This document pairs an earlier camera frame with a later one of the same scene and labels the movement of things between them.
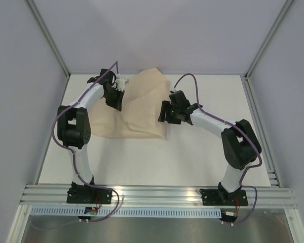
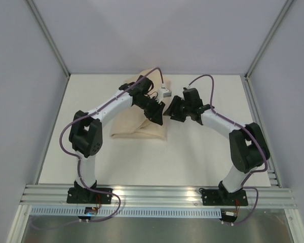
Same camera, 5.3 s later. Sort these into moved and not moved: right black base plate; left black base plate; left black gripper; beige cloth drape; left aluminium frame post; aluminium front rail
Moved: left black gripper; beige cloth drape
Not moved: left aluminium frame post; left black base plate; right black base plate; aluminium front rail
